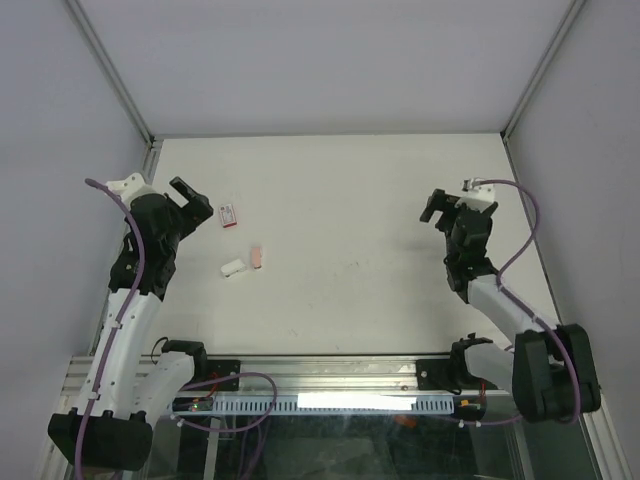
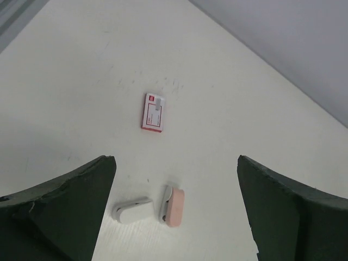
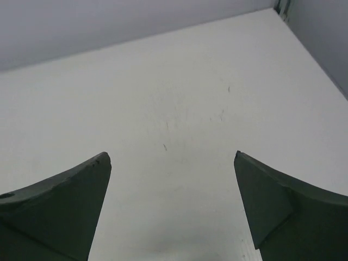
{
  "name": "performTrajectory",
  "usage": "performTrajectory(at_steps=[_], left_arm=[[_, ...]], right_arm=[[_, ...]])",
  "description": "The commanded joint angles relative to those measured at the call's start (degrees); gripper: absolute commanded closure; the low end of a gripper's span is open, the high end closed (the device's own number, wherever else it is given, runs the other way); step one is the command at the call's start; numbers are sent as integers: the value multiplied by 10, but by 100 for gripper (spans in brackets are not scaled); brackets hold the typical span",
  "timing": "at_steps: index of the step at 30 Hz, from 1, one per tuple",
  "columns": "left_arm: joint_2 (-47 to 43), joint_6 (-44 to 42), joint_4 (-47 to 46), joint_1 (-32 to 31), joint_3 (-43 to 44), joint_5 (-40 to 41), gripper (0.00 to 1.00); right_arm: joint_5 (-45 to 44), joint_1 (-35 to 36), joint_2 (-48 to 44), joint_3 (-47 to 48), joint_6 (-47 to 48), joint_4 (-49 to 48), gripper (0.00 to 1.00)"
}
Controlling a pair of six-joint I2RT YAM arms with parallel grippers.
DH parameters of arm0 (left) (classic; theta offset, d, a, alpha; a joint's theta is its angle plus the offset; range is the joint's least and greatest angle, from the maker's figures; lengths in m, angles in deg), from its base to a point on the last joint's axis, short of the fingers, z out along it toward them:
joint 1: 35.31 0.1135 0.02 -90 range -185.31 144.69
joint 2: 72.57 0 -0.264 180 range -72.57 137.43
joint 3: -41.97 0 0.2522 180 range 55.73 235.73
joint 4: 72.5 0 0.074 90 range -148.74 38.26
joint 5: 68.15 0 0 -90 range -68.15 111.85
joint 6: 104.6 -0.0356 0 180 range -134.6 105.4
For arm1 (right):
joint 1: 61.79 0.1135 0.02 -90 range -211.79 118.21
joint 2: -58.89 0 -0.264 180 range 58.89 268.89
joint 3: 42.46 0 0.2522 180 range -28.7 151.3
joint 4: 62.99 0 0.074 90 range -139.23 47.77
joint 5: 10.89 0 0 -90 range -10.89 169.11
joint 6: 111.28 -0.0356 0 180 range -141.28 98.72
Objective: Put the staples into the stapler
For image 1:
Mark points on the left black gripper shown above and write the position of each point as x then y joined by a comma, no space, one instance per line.
197,210

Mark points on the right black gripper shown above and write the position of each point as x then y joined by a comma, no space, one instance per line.
439,201

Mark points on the white mini stapler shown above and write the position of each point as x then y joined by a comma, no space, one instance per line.
233,268

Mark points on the pink mini stapler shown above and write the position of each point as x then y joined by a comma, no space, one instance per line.
256,257

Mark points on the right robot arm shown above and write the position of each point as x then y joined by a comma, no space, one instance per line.
548,370

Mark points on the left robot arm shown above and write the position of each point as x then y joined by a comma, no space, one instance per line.
110,428

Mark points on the red white staple box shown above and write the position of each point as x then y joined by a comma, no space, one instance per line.
228,216

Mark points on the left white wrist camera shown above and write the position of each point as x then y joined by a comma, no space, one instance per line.
129,188

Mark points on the aluminium mounting rail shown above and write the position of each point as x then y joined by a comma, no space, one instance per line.
382,374

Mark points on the white slotted cable duct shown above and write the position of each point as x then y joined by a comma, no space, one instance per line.
317,404

